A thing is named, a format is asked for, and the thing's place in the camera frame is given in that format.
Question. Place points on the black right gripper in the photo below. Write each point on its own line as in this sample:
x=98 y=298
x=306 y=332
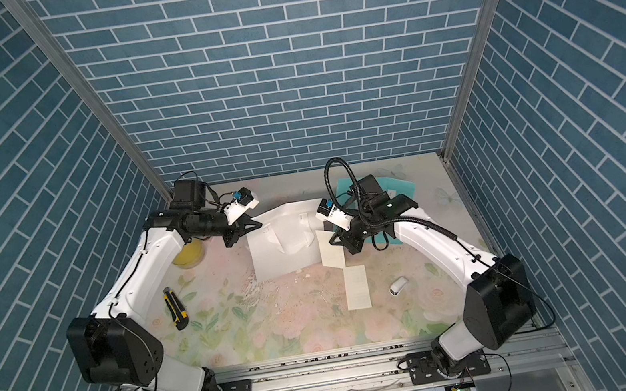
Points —
x=346 y=240

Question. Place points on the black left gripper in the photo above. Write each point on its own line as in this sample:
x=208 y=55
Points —
x=238 y=230

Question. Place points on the white lined receipt paper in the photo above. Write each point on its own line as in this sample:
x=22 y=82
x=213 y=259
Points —
x=331 y=256

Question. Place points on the small grey stapler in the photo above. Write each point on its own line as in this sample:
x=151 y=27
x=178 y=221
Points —
x=398 y=285

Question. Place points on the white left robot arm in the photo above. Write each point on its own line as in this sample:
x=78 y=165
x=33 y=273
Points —
x=113 y=345

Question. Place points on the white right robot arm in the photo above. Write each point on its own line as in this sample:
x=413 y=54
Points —
x=495 y=297

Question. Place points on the yellow pen cup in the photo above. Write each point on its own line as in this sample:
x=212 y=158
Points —
x=190 y=255

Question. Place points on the yellow black utility knife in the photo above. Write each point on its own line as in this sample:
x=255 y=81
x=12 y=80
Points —
x=177 y=310

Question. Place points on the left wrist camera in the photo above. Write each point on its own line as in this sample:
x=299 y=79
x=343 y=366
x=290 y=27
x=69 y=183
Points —
x=242 y=201

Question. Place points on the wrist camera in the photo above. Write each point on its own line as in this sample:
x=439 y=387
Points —
x=327 y=211
x=242 y=201

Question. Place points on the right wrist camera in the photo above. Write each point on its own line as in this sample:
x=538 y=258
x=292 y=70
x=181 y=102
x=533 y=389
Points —
x=327 y=211

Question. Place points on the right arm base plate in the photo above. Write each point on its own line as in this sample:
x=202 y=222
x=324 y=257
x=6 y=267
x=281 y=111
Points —
x=430 y=366

